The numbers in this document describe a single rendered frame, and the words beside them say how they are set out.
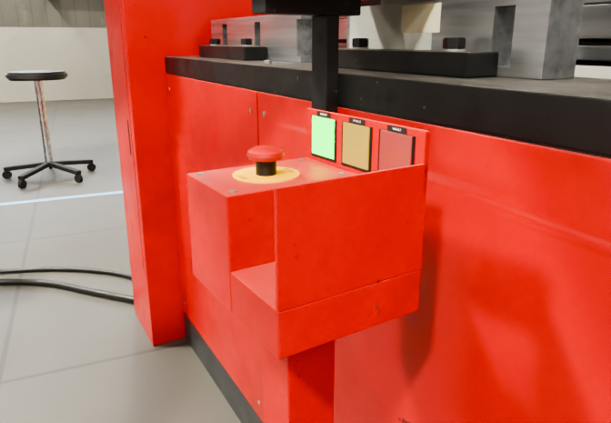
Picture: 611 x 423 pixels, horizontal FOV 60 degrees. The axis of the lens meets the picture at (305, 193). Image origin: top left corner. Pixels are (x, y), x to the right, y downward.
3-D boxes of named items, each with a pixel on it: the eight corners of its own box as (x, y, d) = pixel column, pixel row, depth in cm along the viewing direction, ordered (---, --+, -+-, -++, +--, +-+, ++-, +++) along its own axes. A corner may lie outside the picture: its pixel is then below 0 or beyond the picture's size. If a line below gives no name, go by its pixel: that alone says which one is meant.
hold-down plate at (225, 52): (199, 56, 140) (198, 45, 139) (218, 56, 143) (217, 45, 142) (245, 60, 115) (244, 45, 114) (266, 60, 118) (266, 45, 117)
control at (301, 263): (192, 275, 61) (182, 117, 56) (309, 246, 69) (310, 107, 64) (278, 360, 44) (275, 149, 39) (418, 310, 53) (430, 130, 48)
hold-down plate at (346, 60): (327, 67, 87) (328, 48, 86) (355, 66, 89) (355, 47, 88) (465, 78, 62) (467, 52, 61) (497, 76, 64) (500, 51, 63)
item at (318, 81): (255, 146, 74) (250, -19, 68) (342, 137, 81) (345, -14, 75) (267, 152, 70) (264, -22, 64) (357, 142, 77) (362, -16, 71)
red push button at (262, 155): (241, 178, 57) (240, 146, 56) (273, 174, 59) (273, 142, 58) (258, 186, 54) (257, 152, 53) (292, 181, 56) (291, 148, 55)
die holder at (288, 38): (212, 55, 147) (210, 20, 144) (232, 55, 150) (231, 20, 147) (300, 62, 105) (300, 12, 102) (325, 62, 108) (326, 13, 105)
